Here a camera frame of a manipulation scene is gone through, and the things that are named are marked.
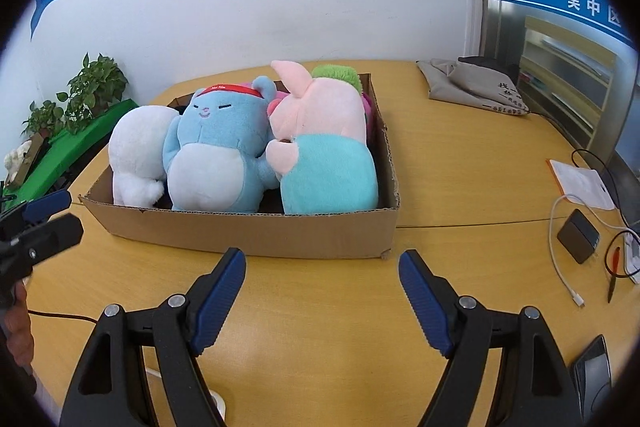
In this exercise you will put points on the white plush toy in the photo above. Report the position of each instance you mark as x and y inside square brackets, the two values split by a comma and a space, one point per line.
[135, 147]

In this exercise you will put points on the black charger adapter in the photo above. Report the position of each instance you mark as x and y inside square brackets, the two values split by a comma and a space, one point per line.
[577, 234]

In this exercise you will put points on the white paper bag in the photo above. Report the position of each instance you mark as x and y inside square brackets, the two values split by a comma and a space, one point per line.
[580, 182]

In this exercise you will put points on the red and black pen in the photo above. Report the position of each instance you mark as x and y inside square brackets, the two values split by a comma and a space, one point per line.
[614, 272]

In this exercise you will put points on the green-haired plush toy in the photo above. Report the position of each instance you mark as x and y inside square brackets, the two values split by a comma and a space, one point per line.
[335, 74]

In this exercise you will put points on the grey cloth bag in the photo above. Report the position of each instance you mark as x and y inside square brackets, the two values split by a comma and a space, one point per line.
[450, 82]

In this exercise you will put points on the green bench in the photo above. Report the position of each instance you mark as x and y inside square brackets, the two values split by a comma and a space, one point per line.
[75, 142]

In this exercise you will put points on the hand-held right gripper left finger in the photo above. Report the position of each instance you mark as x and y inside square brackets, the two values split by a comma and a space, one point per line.
[222, 302]

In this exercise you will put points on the small potted plant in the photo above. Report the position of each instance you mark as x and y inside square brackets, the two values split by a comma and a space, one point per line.
[45, 117]

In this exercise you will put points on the blue plush cat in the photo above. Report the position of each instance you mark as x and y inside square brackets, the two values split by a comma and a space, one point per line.
[215, 147]

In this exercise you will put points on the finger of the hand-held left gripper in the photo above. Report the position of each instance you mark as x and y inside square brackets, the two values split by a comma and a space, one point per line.
[55, 232]
[47, 202]

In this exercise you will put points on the small white figurine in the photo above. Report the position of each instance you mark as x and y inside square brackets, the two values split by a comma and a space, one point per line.
[15, 159]

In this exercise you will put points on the white power strip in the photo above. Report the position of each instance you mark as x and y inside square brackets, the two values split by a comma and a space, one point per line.
[634, 257]

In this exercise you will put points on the teal and pink plush pig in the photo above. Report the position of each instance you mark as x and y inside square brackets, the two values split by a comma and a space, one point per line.
[325, 167]

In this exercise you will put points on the small brown cardboard box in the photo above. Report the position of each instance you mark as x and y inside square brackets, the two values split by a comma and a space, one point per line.
[36, 151]

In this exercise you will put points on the black phone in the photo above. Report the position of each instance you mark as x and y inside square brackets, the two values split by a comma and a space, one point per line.
[595, 372]

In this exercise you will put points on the pink plush bear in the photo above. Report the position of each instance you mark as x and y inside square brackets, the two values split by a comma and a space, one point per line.
[369, 112]

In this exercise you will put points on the person's left hand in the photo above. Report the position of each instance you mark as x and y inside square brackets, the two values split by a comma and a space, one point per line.
[17, 332]

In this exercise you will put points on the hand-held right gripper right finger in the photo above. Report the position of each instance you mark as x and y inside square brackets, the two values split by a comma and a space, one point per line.
[425, 302]

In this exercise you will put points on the large potted plant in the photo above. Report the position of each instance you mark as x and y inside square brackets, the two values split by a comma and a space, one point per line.
[95, 82]

